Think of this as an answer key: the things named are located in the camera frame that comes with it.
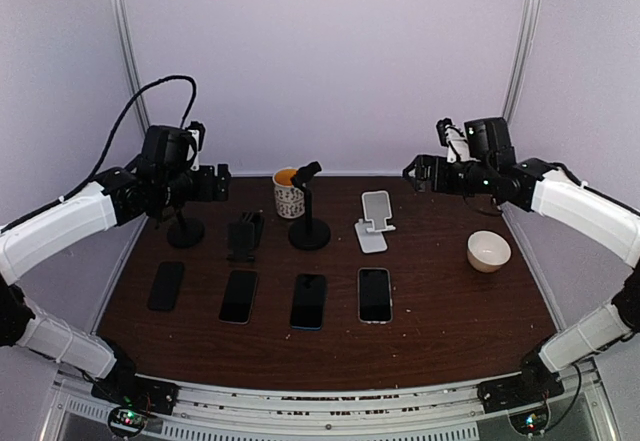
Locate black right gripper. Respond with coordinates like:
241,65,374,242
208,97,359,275
403,154,495,195

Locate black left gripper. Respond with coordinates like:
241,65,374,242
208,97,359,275
158,163,230,209

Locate white phone stand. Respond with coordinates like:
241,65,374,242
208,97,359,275
354,190,396,255

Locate black front phone stand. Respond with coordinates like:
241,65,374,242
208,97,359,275
288,161,331,251

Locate black smartphone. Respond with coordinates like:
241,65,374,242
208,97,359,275
147,261,185,312

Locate pink-edged dark smartphone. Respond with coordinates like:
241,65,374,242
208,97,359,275
219,270,258,325

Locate white-cased smartphone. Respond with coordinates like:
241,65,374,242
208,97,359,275
358,268,393,324

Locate blue smartphone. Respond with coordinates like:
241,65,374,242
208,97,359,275
289,274,327,331

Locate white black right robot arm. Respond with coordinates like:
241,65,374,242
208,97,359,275
402,117,639,403

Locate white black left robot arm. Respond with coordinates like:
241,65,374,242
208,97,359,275
1,121,231,405

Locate black textured folding phone stand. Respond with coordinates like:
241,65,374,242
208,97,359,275
227,211,265,263

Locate black round-base phone stand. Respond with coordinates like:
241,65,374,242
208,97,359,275
166,204,205,249

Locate white floral mug yellow inside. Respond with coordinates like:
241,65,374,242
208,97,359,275
272,167,305,220

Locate white ceramic bowl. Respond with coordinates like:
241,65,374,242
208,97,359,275
467,230,512,273

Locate left controller circuit board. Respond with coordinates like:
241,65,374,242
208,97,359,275
107,407,148,437

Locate controller circuit board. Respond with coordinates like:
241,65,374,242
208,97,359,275
107,407,148,437
509,411,549,437

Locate right controller circuit board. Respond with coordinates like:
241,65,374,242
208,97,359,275
509,411,549,437

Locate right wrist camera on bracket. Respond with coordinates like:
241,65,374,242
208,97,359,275
436,118,471,163

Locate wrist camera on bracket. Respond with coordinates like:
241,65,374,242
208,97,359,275
187,121,206,171
436,118,471,163

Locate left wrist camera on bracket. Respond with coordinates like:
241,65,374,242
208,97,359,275
187,121,206,171

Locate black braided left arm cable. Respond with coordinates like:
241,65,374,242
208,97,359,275
0,74,197,232

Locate aluminium front rail frame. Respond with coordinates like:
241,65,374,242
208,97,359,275
36,360,621,440

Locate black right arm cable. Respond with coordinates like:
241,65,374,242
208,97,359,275
539,355,584,432

